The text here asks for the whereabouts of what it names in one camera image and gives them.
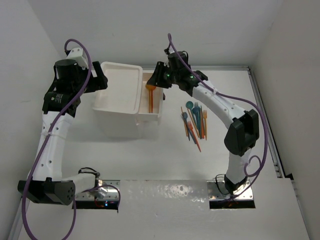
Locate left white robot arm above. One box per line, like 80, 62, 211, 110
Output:
26, 59, 108, 206

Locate white utensil container box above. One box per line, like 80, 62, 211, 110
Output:
137, 70, 165, 125

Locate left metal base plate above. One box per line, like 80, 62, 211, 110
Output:
75, 179, 120, 201

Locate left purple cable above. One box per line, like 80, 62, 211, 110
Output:
21, 38, 121, 240

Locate purple cable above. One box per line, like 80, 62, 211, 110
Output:
21, 38, 121, 240
167, 33, 269, 201

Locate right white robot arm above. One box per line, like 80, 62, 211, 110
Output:
147, 51, 260, 194

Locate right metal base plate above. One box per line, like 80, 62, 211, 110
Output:
206, 180, 254, 201

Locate orange plastic fork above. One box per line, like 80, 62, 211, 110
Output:
187, 121, 201, 152

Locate teal plastic spoon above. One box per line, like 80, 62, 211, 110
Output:
185, 101, 200, 138

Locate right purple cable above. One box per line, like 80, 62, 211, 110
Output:
167, 33, 269, 201

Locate yellow chopstick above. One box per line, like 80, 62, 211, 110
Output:
180, 106, 189, 138

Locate yellow plastic fork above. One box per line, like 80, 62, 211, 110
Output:
202, 110, 208, 140

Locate orange plastic spoon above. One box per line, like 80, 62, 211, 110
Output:
145, 84, 156, 113

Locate teal plastic fork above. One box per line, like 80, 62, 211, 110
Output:
192, 102, 201, 137

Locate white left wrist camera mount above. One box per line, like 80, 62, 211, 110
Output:
66, 47, 89, 69

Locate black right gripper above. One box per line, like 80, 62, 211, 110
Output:
148, 61, 180, 88

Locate metal base plate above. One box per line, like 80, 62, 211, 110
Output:
75, 179, 120, 201
206, 180, 254, 201

